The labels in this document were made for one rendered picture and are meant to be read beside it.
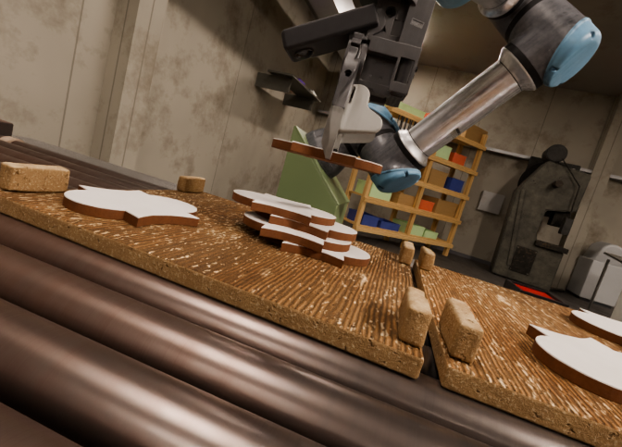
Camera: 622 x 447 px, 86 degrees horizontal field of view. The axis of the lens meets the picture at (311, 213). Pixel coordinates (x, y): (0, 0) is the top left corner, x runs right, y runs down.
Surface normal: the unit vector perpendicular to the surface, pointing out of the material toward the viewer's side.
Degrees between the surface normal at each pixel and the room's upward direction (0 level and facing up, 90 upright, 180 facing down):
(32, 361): 41
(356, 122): 67
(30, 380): 58
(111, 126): 90
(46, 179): 87
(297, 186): 90
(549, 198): 90
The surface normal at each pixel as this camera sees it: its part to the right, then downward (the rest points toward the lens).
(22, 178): 0.91, 0.30
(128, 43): -0.31, 0.04
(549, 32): -0.64, -0.10
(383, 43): -0.11, 0.11
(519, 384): 0.26, -0.96
